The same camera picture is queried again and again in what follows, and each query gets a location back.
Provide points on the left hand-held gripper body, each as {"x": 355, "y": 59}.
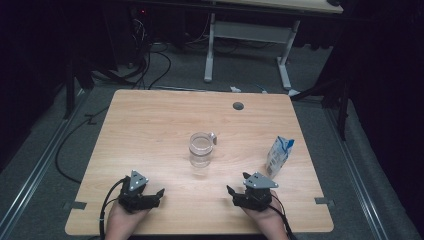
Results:
{"x": 133, "y": 200}

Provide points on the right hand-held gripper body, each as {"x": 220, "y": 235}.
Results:
{"x": 255, "y": 198}

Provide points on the white and blue milk carton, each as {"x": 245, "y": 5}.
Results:
{"x": 278, "y": 156}

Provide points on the clear glass jar with lid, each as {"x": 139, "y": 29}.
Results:
{"x": 201, "y": 150}

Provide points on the person's left hand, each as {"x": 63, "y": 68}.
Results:
{"x": 123, "y": 220}

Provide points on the person's right hand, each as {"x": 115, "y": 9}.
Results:
{"x": 270, "y": 220}

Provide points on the grey tape strip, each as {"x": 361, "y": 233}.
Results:
{"x": 76, "y": 205}
{"x": 324, "y": 201}

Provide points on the dark round table grommet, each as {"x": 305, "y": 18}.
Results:
{"x": 238, "y": 106}

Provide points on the small white floor connector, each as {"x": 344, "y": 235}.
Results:
{"x": 235, "y": 89}

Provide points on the black metal stand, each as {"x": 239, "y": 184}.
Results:
{"x": 70, "y": 90}
{"x": 343, "y": 110}

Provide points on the white-framed wooden desk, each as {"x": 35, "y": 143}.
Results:
{"x": 253, "y": 31}

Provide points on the black computer with red light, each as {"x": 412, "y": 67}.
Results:
{"x": 142, "y": 13}

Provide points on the small black desk object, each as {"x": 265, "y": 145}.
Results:
{"x": 333, "y": 2}

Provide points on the metal floor rail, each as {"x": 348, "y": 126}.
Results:
{"x": 358, "y": 176}
{"x": 36, "y": 170}

